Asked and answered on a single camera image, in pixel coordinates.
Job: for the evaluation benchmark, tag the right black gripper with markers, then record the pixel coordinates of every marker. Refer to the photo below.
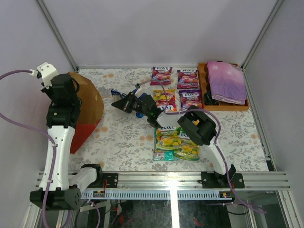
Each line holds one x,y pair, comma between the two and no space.
124,104

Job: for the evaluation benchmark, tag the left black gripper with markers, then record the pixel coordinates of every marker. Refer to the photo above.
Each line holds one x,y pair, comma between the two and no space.
49,88

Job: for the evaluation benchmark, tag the blue Doritos chip bag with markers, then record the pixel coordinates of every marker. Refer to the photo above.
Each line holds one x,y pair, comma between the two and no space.
118,92

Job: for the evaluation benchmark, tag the red paper bag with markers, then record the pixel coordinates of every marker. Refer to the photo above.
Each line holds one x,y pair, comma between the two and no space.
91,111

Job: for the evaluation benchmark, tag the orange snack package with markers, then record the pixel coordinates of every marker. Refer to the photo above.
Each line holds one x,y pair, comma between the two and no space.
165,99

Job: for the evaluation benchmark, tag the purple candy bag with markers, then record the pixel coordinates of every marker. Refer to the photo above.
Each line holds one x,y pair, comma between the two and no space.
187,79
162,75
190,98

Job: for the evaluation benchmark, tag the green snack package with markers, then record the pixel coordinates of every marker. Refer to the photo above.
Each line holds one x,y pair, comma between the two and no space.
167,142

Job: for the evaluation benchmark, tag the yellow snack bar packet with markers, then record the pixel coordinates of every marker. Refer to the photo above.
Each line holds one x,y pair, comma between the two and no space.
196,122

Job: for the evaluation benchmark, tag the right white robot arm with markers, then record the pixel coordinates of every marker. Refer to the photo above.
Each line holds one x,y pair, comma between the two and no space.
201,126

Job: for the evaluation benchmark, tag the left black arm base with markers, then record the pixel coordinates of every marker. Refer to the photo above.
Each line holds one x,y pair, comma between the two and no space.
106,180

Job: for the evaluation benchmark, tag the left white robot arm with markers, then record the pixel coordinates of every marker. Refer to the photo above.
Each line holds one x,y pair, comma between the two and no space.
56,191

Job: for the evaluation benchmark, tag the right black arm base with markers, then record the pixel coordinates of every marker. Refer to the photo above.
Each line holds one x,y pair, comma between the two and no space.
221,180

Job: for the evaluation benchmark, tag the floral table mat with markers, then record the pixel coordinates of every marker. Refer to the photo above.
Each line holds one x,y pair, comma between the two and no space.
124,142

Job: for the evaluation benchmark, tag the wooden compartment tray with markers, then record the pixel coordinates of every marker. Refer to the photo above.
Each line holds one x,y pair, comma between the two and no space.
203,77

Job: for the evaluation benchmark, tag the black item in tray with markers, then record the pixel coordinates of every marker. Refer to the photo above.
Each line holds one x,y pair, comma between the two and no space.
208,100

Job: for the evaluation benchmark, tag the purple star cloth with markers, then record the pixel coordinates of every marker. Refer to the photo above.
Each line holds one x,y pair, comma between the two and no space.
226,82

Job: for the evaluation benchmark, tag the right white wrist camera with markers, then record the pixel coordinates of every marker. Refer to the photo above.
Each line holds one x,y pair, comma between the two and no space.
138,91

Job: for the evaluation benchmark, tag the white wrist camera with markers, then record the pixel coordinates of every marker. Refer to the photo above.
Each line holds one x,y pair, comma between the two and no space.
138,91
46,72

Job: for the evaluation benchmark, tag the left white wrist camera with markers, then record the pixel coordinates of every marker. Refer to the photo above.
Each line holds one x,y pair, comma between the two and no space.
46,72

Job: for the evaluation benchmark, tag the blue slotted cable duct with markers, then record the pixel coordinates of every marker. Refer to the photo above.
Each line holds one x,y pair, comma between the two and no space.
152,195

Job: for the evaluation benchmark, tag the aluminium front rail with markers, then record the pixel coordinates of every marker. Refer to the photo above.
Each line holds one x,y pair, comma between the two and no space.
144,180

